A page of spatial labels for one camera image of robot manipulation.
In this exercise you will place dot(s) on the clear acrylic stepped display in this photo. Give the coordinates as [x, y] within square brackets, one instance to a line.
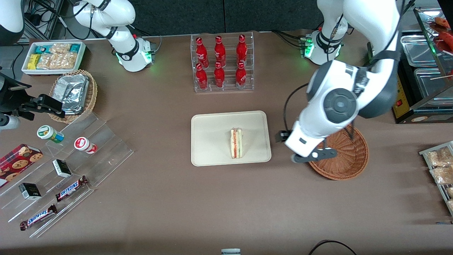
[106, 152]

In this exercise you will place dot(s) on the steel food pan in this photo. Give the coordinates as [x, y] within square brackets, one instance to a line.
[421, 51]
[431, 86]

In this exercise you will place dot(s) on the red lid yogurt cup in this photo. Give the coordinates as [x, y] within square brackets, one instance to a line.
[83, 144]

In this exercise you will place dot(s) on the silver foil package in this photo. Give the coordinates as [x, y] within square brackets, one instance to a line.
[70, 88]
[74, 110]

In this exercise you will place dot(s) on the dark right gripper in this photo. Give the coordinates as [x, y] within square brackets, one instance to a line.
[10, 100]

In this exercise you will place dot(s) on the clear acrylic bottle rack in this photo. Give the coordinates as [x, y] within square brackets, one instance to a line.
[228, 85]

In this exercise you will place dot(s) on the red sausages on skewers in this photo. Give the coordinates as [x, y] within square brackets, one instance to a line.
[444, 35]

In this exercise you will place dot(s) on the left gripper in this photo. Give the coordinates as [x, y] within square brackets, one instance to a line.
[282, 136]

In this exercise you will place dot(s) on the small black box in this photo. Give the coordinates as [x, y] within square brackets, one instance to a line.
[30, 191]
[62, 168]

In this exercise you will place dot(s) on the brown round wicker basket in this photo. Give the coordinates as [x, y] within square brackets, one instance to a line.
[350, 159]

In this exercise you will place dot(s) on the grey object at table edge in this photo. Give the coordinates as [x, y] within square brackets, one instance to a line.
[230, 251]

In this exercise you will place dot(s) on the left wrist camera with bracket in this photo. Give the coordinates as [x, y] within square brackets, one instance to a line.
[318, 154]

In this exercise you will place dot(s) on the cream plastic tray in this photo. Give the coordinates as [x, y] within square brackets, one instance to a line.
[212, 141]

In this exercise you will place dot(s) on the light wicker basket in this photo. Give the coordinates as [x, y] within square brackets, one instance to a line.
[92, 95]

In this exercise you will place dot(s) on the clear bag of pastries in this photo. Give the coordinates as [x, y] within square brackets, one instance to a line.
[449, 192]
[442, 175]
[440, 157]
[450, 204]

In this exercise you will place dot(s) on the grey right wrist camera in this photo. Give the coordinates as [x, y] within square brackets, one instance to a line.
[10, 122]

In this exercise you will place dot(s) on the green lid yogurt cup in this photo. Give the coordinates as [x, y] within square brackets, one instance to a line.
[47, 132]

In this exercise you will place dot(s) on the triangular sandwich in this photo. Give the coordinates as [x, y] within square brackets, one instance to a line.
[236, 143]

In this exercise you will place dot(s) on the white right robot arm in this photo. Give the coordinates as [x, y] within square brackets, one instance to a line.
[120, 17]

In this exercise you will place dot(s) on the clear bag of crackers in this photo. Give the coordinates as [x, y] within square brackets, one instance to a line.
[44, 62]
[63, 61]
[60, 48]

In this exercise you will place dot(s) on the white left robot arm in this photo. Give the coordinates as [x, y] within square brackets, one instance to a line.
[318, 117]

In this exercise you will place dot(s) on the yellow snack packet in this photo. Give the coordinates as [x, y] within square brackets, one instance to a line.
[33, 62]

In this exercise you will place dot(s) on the red plaid cookie box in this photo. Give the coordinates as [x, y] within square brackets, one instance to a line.
[17, 164]

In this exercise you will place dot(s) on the red cola bottle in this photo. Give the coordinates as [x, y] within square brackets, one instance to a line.
[241, 49]
[240, 76]
[219, 51]
[219, 76]
[201, 53]
[201, 78]

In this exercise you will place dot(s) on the teal snack packet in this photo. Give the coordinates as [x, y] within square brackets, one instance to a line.
[43, 49]
[75, 47]

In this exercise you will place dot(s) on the white rectangular snack bin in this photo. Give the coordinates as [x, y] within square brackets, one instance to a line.
[82, 53]

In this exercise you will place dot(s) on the Snickers chocolate bar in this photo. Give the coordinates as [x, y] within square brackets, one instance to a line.
[37, 217]
[70, 188]

